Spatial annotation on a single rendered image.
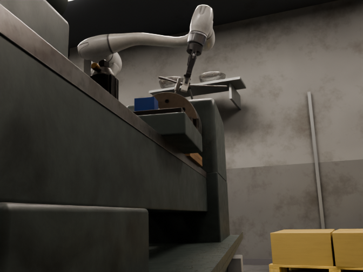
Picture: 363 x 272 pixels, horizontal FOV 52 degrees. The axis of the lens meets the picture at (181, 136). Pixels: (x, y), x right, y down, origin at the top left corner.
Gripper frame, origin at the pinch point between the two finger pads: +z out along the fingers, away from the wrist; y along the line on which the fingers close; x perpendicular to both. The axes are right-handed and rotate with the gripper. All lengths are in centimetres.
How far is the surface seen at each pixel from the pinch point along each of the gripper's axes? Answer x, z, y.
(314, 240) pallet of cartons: -169, 64, 187
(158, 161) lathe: 5, 45, -84
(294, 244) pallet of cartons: -154, 72, 197
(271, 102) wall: -137, -105, 325
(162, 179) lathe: 3, 49, -80
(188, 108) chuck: -4.0, 12.8, -7.2
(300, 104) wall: -172, -106, 307
